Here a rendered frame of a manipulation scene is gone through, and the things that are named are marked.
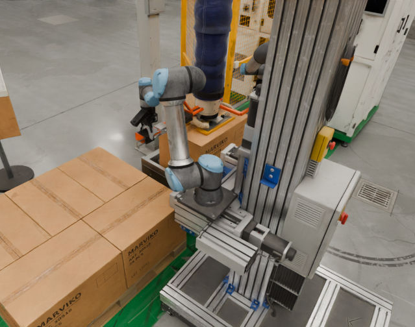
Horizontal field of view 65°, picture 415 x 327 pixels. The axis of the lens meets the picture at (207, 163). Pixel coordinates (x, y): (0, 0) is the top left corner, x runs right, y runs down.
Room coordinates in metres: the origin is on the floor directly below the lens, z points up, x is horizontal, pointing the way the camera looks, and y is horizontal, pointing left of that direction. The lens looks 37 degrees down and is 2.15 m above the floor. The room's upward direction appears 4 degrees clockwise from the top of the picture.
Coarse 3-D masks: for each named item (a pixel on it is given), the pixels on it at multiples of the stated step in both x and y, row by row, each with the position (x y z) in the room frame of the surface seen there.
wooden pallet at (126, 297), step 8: (184, 240) 1.68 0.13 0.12; (176, 248) 1.60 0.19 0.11; (184, 248) 1.69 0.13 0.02; (168, 256) 1.59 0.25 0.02; (176, 256) 1.60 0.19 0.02; (160, 264) 1.52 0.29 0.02; (168, 264) 1.53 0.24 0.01; (152, 272) 1.44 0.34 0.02; (144, 280) 1.37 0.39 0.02; (136, 288) 1.30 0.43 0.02; (120, 296) 1.17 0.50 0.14; (128, 296) 1.21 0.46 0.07; (112, 304) 1.11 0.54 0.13; (120, 304) 1.16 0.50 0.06; (104, 312) 1.06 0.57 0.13; (112, 312) 1.12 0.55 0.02; (96, 320) 1.01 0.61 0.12; (104, 320) 1.06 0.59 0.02
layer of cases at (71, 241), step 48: (48, 192) 1.67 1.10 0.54; (96, 192) 1.70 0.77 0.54; (144, 192) 1.74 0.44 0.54; (0, 240) 1.23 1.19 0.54; (48, 240) 1.25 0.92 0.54; (96, 240) 1.28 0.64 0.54; (144, 240) 1.36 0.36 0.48; (0, 288) 0.93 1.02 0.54; (48, 288) 0.95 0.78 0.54; (96, 288) 1.05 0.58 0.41
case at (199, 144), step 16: (224, 112) 2.29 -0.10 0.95; (192, 128) 2.00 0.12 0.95; (224, 128) 2.04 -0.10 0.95; (240, 128) 2.17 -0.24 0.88; (160, 144) 2.01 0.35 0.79; (192, 144) 1.83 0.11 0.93; (208, 144) 1.85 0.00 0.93; (224, 144) 2.01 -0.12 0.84; (240, 144) 2.20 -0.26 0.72; (160, 160) 2.01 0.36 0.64
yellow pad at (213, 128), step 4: (220, 116) 2.17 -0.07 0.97; (224, 116) 2.14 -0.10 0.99; (232, 116) 2.20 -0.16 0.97; (224, 120) 2.12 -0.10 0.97; (228, 120) 2.13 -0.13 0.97; (232, 120) 2.17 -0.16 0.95; (208, 124) 2.04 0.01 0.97; (212, 124) 2.03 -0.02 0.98; (216, 124) 2.05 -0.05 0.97; (220, 124) 2.07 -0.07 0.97; (224, 124) 2.08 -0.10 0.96; (200, 128) 1.98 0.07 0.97; (204, 128) 1.98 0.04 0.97; (208, 128) 1.98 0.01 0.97; (212, 128) 1.99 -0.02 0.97; (216, 128) 2.01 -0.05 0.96; (204, 132) 1.94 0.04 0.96; (208, 132) 1.94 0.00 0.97
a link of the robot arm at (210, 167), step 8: (200, 160) 1.19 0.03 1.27; (208, 160) 1.20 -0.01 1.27; (216, 160) 1.21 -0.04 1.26; (200, 168) 1.16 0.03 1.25; (208, 168) 1.15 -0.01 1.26; (216, 168) 1.16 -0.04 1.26; (208, 176) 1.14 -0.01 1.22; (216, 176) 1.16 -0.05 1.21; (208, 184) 1.15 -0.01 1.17; (216, 184) 1.16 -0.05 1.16
